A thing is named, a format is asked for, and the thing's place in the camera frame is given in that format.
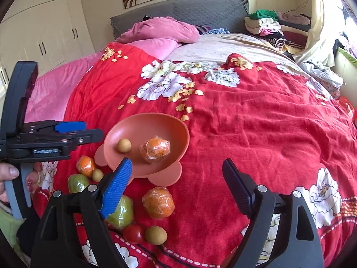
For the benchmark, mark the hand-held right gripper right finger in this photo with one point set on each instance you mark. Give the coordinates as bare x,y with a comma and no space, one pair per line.
240,191

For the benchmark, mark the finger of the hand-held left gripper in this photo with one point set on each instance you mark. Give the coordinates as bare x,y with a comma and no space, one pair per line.
69,126
89,136

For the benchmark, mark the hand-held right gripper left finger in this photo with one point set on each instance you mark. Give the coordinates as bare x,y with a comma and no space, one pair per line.
117,189

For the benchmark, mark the green fruit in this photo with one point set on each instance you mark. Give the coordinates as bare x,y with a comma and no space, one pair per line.
124,212
77,183

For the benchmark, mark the small tan longan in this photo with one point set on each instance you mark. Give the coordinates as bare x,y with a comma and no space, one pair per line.
124,145
97,175

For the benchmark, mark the plastic orange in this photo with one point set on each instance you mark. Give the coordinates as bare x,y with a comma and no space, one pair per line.
154,149
86,166
158,203

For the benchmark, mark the pink plastic bowl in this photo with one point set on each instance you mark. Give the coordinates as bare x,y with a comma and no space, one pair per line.
156,128

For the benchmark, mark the person's left forearm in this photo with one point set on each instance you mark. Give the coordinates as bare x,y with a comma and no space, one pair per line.
8,226

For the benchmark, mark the person's left hand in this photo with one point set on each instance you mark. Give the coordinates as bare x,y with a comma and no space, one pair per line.
8,170

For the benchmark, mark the pink bedsheet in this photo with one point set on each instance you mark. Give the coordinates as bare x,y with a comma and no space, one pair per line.
55,83

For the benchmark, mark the red tomato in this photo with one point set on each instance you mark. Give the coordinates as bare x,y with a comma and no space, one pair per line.
134,234

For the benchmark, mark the large tan longan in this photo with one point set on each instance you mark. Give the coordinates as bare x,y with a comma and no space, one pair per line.
156,235

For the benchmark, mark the red floral blanket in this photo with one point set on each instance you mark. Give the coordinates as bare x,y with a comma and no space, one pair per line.
251,117

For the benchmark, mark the cream wardrobe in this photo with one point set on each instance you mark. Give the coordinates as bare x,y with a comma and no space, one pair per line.
41,19

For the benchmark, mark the pink pillow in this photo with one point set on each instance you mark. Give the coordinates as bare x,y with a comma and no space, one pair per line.
159,30
156,48

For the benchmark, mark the red plastic bag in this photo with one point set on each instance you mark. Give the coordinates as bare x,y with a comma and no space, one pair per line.
348,109

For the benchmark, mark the white crumpled clothing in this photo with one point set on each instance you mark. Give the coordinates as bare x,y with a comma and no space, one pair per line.
320,71

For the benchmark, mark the beige blanket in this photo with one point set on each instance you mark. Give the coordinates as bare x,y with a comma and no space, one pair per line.
223,44

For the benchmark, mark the patterned pillow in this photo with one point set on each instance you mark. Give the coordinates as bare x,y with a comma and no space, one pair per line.
212,30

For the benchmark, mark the pile of folded clothes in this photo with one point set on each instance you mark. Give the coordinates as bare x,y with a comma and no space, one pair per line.
267,30

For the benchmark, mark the grey padded headboard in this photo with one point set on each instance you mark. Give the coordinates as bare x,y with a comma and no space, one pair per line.
195,11

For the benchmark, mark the green knitted garment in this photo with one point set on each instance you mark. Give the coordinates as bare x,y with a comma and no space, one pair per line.
263,14

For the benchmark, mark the cream curtain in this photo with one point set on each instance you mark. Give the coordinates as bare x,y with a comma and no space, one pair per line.
316,19

